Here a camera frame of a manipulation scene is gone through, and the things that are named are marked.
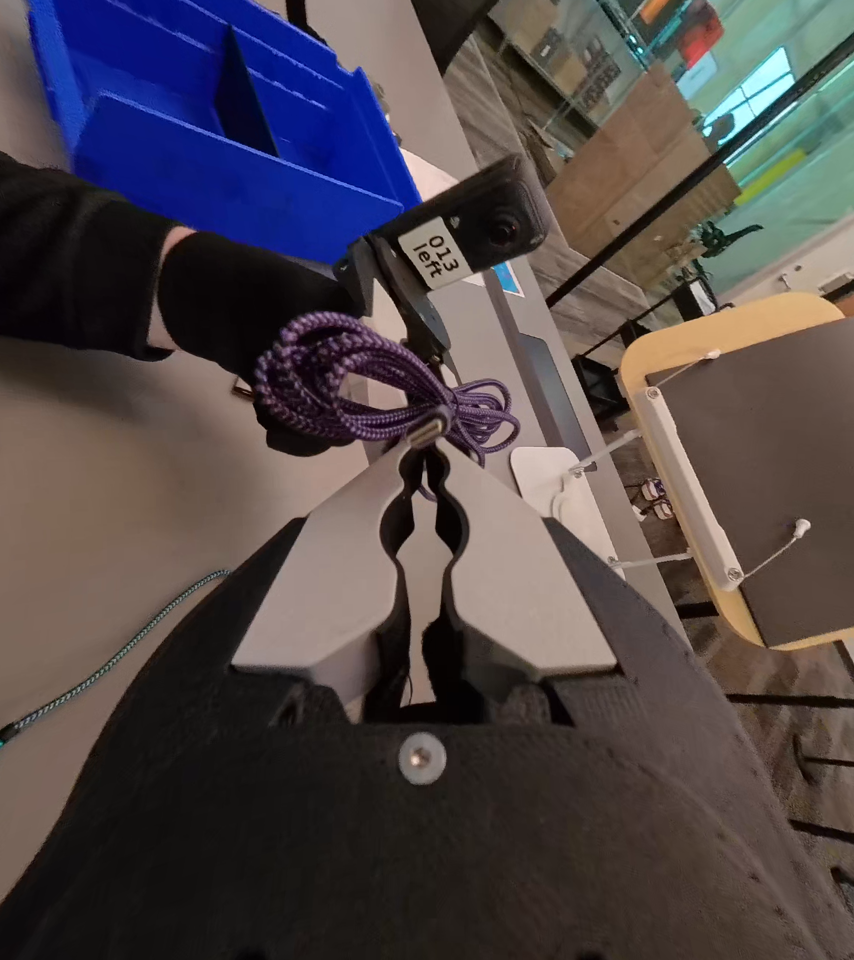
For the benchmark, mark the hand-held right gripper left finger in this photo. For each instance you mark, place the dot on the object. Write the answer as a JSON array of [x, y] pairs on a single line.
[[307, 600]]

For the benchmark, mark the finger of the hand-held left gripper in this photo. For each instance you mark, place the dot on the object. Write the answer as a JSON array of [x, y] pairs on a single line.
[[415, 307]]

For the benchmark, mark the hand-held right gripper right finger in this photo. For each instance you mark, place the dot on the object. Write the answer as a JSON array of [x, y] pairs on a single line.
[[532, 600]]

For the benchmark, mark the person's left hand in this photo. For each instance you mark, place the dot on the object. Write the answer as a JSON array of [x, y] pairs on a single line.
[[232, 300]]

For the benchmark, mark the printed paper leaflet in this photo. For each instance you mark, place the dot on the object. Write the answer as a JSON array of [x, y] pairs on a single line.
[[427, 176]]

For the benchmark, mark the plywood cabinet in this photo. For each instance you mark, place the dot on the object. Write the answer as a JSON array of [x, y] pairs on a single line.
[[636, 172]]

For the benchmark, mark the black stanchion pole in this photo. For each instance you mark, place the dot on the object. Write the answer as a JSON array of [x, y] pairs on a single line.
[[726, 157]]

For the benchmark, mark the blue plastic bin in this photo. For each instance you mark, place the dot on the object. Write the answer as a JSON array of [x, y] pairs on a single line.
[[172, 172]]

